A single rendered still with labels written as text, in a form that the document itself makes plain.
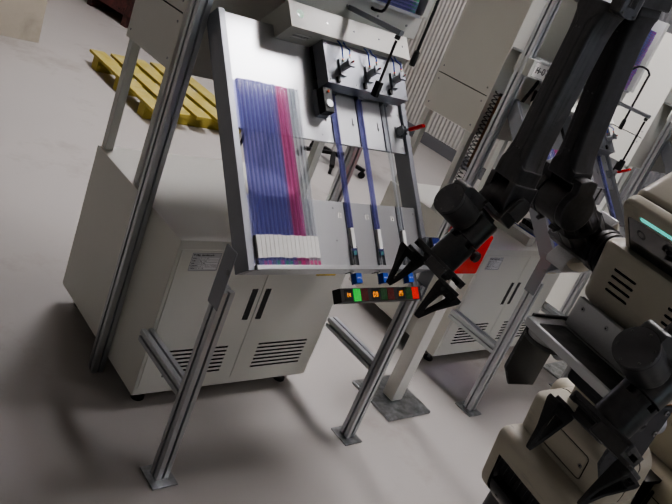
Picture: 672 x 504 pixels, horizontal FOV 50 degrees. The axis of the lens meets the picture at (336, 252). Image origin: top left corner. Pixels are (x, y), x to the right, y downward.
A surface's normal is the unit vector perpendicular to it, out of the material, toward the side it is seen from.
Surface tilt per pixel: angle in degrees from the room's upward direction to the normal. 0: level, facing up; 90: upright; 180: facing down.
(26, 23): 90
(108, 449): 0
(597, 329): 90
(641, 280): 98
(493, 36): 90
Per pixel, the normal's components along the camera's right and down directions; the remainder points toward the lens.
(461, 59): -0.73, -0.01
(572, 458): -0.88, 0.00
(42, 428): 0.36, -0.86
